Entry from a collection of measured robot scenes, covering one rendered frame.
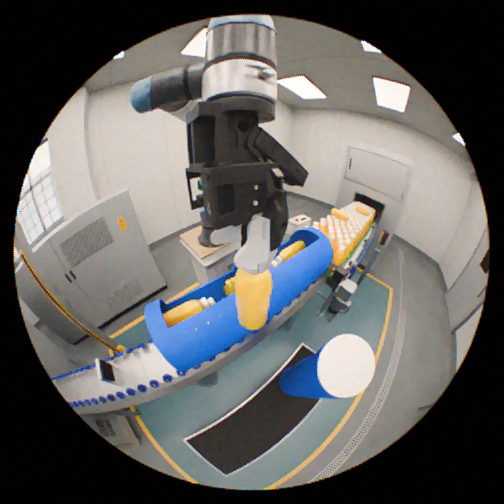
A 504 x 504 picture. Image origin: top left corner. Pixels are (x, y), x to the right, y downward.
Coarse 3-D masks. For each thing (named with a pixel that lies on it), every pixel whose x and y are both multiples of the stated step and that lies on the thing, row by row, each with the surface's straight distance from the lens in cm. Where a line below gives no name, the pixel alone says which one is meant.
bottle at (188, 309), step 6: (192, 300) 60; (180, 306) 60; (186, 306) 59; (192, 306) 58; (198, 306) 59; (204, 306) 61; (168, 312) 60; (174, 312) 59; (180, 312) 58; (186, 312) 58; (192, 312) 58; (198, 312) 59; (168, 318) 59; (174, 318) 59; (180, 318) 58; (186, 318) 59; (168, 324) 59; (174, 324) 59
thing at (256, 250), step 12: (252, 228) 16; (264, 228) 17; (252, 240) 17; (264, 240) 18; (240, 252) 16; (252, 252) 17; (264, 252) 18; (276, 252) 19; (240, 264) 17; (252, 264) 18; (264, 264) 20
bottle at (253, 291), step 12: (240, 276) 24; (252, 276) 24; (264, 276) 24; (240, 288) 25; (252, 288) 24; (264, 288) 25; (240, 300) 27; (252, 300) 26; (264, 300) 27; (240, 312) 32; (252, 312) 29; (264, 312) 31; (252, 324) 34
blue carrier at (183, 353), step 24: (288, 240) 92; (312, 240) 88; (288, 264) 58; (312, 264) 68; (216, 288) 71; (288, 288) 57; (144, 312) 54; (216, 312) 46; (168, 336) 47; (192, 336) 46; (216, 336) 48; (240, 336) 53; (168, 360) 50; (192, 360) 51
